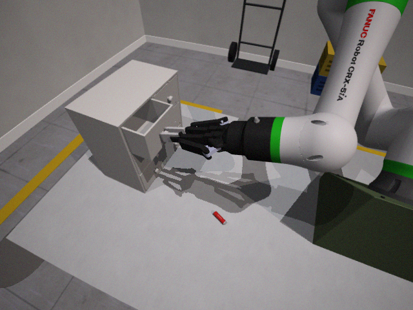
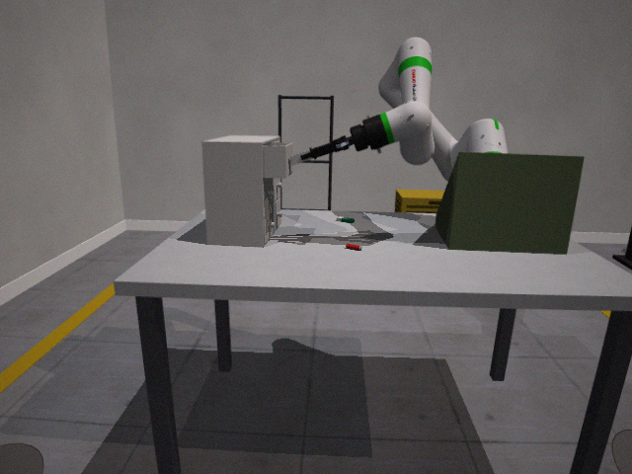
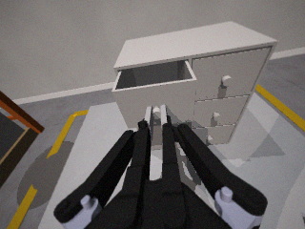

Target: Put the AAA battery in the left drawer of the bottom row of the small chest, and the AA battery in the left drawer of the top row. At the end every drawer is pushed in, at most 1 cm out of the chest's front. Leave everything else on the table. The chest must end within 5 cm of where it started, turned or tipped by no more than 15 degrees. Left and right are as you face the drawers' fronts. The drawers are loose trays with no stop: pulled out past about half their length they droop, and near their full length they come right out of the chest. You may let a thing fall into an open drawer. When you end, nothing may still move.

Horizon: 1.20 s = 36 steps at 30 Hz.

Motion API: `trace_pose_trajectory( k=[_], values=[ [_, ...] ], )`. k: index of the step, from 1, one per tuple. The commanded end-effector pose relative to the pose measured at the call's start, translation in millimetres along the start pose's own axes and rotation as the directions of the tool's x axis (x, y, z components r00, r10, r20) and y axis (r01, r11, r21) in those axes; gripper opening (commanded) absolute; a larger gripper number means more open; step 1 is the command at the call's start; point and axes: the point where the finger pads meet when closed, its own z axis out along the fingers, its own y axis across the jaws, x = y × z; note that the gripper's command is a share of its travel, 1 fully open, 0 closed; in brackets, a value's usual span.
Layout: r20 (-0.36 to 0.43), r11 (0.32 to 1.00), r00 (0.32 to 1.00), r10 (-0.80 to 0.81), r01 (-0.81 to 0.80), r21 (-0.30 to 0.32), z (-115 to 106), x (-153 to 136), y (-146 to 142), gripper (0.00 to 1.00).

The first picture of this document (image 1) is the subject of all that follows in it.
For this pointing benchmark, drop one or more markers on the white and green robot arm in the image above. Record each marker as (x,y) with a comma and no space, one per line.
(325,141)

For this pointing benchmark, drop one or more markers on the grey drawer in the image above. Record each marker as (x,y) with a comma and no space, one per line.
(139,162)
(152,169)
(169,92)
(141,132)
(177,114)
(169,149)

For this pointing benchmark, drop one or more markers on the red cylinder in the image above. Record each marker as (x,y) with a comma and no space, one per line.
(219,217)

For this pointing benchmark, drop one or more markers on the small white chest of drawers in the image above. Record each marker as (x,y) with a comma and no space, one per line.
(99,113)

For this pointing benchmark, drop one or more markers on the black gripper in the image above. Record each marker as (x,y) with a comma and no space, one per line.
(207,137)

